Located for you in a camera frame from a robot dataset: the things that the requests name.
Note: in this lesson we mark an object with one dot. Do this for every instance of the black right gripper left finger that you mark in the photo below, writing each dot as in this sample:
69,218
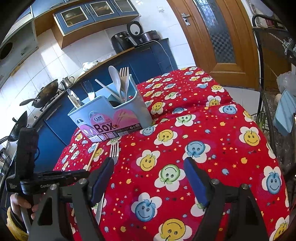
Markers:
51,221

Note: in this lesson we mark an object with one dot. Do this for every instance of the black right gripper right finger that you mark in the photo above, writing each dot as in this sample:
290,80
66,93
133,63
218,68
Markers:
245,221

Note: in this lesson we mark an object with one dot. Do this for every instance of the steel fork white handle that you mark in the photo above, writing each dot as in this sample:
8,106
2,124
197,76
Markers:
104,177

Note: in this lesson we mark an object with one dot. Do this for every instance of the steel butter knife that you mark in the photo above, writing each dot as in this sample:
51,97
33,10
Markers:
74,99

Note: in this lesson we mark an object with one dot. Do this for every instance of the steel fork patterned handle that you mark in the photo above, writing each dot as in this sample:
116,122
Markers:
89,89

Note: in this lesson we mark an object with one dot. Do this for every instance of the beige plastic spoon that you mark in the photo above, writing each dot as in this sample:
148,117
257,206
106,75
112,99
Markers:
116,80

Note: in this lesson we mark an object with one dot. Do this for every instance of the white plastic fork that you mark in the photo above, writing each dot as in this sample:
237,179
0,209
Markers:
124,79

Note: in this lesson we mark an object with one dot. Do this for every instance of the black spoon white handle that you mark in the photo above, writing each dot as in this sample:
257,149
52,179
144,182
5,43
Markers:
110,90

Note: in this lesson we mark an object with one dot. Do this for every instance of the yellow sleeve forearm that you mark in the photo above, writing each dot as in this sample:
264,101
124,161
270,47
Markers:
15,226

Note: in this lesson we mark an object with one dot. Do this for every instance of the blue lower kitchen cabinets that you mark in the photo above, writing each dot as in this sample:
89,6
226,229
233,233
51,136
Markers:
55,127

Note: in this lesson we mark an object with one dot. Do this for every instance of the person left hand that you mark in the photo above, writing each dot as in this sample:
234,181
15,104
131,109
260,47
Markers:
17,202

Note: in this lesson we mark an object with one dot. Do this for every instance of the left black wok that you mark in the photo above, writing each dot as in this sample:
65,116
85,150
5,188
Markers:
20,123

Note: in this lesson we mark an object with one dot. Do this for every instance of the black wok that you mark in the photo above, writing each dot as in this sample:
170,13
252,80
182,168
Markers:
20,123
43,97

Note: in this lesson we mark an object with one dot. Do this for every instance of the right black wok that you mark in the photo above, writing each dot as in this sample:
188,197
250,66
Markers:
43,97

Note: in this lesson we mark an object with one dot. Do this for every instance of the red smiley flower tablecloth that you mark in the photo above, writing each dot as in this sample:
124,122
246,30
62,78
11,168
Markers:
149,196

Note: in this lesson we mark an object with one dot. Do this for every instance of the steel kettle pitcher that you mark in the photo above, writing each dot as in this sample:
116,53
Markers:
67,82

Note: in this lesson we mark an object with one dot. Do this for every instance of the light blue utensil box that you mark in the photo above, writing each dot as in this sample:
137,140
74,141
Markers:
100,121

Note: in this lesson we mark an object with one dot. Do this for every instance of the white cloth on counter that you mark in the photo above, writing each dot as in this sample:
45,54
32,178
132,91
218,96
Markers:
86,66

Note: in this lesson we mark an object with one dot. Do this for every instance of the range hood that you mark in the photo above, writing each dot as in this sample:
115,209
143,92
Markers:
19,43

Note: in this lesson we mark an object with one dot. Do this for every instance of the black air fryer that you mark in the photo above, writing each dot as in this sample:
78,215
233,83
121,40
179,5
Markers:
120,42

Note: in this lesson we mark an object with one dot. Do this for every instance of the black metal rack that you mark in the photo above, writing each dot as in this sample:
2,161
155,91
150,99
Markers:
276,50

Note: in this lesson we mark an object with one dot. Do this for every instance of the wooden door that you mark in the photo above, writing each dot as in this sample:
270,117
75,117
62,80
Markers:
221,40

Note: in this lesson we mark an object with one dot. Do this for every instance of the blue wall cabinet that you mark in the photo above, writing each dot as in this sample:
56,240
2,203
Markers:
73,20

